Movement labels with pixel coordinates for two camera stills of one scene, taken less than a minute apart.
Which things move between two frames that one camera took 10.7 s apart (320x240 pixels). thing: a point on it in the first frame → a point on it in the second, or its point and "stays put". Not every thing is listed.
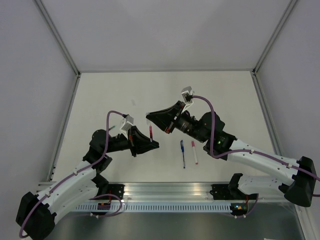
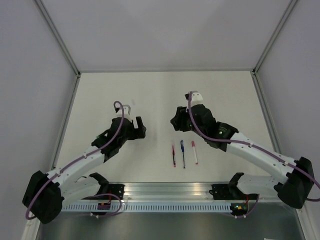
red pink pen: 151,133 → 174,158
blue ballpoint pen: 182,144 stays put
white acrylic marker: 193,144 stays put
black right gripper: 165,117 → 180,115
